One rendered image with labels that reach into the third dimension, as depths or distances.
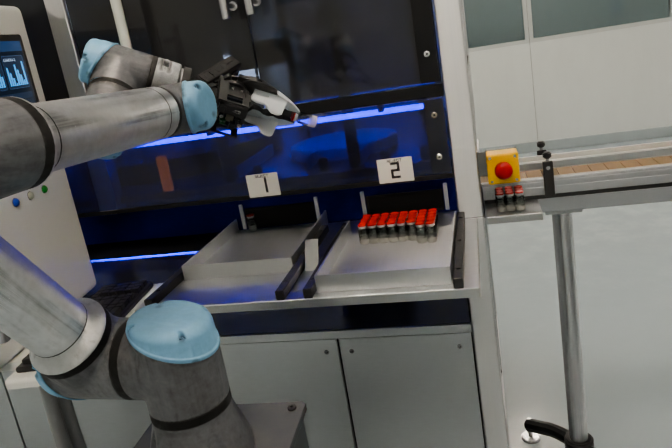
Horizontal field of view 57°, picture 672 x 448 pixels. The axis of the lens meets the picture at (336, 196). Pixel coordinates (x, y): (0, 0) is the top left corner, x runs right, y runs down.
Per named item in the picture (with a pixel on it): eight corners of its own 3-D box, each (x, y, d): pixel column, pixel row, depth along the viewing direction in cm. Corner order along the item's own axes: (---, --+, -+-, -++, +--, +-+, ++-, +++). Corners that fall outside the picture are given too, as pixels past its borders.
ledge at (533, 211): (485, 207, 160) (484, 200, 160) (537, 202, 157) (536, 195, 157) (487, 224, 147) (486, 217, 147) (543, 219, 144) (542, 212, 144)
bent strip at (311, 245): (309, 264, 135) (305, 239, 134) (322, 263, 135) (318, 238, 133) (292, 291, 122) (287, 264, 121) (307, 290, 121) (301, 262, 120)
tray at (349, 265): (350, 234, 151) (348, 220, 151) (457, 224, 145) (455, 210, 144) (317, 292, 120) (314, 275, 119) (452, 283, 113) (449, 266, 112)
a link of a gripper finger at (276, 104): (299, 128, 108) (247, 117, 105) (298, 108, 112) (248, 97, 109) (304, 114, 106) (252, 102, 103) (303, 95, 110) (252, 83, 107)
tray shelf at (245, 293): (222, 239, 172) (221, 232, 172) (477, 215, 155) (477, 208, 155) (135, 318, 127) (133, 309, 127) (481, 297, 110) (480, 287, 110)
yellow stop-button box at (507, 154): (488, 178, 151) (485, 149, 149) (518, 174, 149) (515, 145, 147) (489, 186, 144) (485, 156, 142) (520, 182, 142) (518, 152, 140)
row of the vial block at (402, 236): (361, 242, 144) (358, 223, 143) (438, 235, 139) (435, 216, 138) (359, 245, 142) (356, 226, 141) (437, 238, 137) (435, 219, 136)
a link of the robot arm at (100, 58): (74, 94, 100) (88, 53, 104) (143, 113, 104) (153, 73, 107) (77, 66, 93) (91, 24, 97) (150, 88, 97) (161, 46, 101)
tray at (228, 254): (238, 231, 170) (235, 219, 170) (328, 222, 164) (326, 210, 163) (184, 280, 138) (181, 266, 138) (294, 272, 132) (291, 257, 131)
